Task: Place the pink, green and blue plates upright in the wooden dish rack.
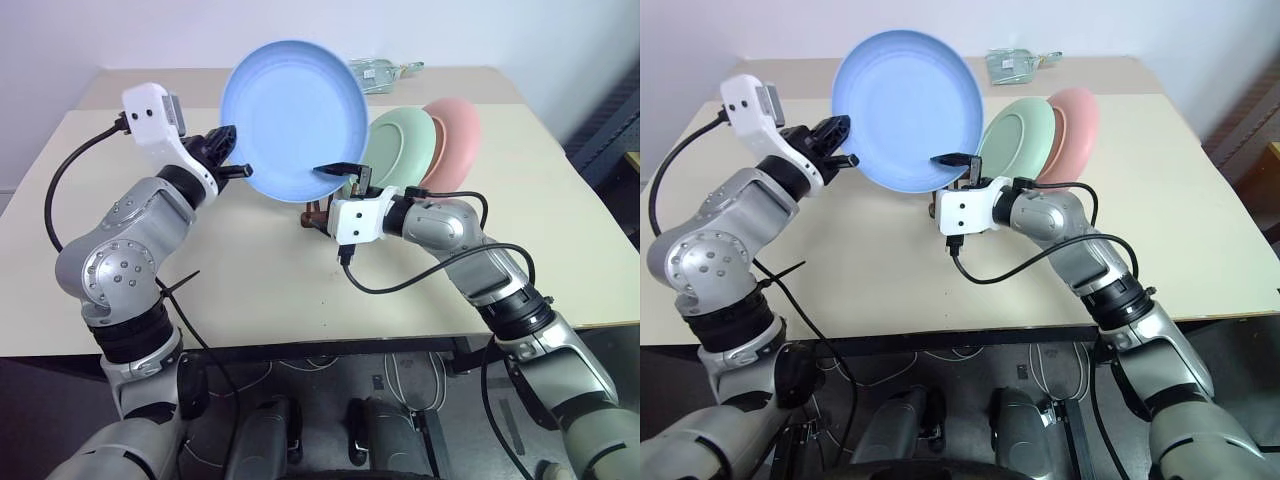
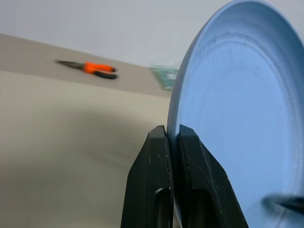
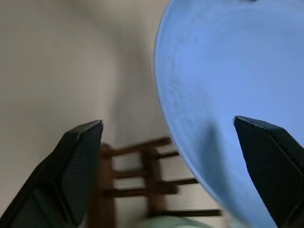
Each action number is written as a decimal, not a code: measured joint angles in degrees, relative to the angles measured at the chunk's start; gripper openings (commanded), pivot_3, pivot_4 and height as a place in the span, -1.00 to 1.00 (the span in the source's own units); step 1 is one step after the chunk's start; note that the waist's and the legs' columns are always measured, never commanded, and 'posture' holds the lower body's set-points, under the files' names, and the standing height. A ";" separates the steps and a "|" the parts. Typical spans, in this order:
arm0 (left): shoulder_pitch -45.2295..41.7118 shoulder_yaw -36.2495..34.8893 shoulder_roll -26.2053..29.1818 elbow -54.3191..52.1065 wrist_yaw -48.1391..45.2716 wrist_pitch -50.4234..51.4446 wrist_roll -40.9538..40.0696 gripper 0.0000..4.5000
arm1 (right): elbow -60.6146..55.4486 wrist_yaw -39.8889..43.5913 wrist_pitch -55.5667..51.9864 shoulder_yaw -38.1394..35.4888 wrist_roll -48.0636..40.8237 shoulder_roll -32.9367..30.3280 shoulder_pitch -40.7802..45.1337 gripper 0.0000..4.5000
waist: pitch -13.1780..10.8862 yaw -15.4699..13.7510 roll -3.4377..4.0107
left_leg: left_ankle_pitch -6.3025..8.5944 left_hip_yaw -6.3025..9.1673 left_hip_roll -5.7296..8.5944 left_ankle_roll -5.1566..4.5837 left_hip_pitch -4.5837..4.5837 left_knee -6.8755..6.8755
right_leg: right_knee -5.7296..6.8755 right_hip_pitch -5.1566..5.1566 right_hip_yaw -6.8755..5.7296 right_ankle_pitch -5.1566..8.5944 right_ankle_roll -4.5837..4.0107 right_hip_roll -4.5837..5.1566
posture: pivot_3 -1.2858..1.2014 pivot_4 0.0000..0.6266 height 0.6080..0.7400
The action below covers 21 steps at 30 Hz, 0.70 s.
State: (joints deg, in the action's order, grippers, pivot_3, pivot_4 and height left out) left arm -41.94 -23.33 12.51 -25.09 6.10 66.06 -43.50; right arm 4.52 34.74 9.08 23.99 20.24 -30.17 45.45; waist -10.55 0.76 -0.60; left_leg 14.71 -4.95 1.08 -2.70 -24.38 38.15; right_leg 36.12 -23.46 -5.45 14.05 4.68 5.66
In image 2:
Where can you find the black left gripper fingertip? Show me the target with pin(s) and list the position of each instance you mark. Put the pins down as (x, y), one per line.
(286, 202)

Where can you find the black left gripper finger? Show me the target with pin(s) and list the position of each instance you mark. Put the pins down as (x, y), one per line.
(206, 180)
(147, 180)

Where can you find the blue plate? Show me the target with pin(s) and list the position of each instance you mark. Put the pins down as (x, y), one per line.
(237, 107)

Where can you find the green patterned flat object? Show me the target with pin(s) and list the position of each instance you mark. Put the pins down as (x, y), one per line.
(166, 77)

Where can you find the orange and black pliers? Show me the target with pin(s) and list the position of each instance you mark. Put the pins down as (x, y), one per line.
(97, 69)

